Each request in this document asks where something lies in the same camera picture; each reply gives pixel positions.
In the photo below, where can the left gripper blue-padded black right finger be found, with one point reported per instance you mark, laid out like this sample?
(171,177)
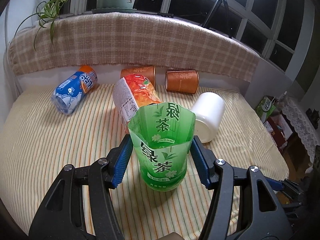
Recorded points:
(261,216)

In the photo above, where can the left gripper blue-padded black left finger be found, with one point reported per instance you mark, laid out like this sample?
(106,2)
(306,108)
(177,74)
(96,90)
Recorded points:
(61,213)

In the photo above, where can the green tea cut-bottle cup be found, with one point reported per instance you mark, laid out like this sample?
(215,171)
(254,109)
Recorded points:
(162,135)

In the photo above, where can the white plastic cup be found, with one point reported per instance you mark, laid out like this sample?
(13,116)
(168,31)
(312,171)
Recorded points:
(209,109)

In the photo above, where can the blue cut-bottle cup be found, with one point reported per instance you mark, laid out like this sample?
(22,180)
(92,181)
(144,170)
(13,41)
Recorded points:
(67,95)

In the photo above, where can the orange paper cup right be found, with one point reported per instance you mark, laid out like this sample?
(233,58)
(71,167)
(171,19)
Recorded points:
(182,81)

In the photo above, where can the orange paper cup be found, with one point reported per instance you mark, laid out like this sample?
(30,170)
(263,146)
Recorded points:
(182,81)
(146,71)

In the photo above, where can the orange paper cup left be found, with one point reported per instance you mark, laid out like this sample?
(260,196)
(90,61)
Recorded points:
(146,71)

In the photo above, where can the striped yellow mattress cover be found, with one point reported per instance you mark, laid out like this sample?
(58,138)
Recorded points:
(37,142)

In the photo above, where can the green carton box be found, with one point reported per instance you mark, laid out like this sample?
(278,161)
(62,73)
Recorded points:
(265,107)

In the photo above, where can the lace-covered side table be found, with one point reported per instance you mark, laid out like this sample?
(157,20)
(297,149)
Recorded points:
(302,125)

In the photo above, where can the plaid beige cloth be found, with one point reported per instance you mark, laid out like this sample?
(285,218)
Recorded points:
(137,39)

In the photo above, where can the black tripod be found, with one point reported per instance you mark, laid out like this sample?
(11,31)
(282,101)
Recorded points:
(213,11)

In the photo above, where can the beige handle knob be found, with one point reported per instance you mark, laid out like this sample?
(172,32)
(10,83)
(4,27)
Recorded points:
(172,236)

